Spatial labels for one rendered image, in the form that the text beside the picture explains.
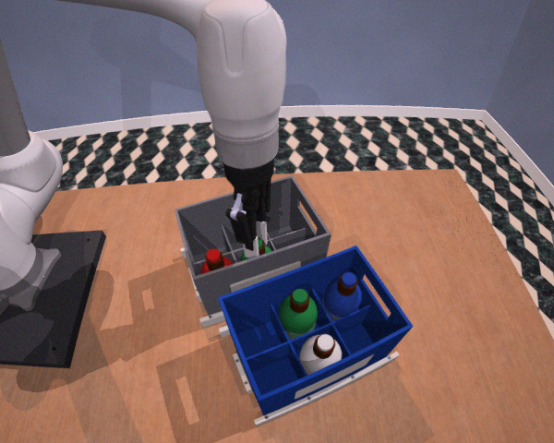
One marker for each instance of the blue plastic bottle crate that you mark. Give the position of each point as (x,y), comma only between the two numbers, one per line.
(255,325)

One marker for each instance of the grey divided crate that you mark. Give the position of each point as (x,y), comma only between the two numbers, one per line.
(292,239)

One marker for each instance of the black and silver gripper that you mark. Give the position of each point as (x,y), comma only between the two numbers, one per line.
(252,190)

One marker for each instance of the green bottle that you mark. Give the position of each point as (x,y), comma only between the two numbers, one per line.
(262,249)
(298,313)

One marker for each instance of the red bottle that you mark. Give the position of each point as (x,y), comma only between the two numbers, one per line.
(214,260)

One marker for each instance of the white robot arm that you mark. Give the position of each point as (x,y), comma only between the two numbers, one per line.
(241,62)

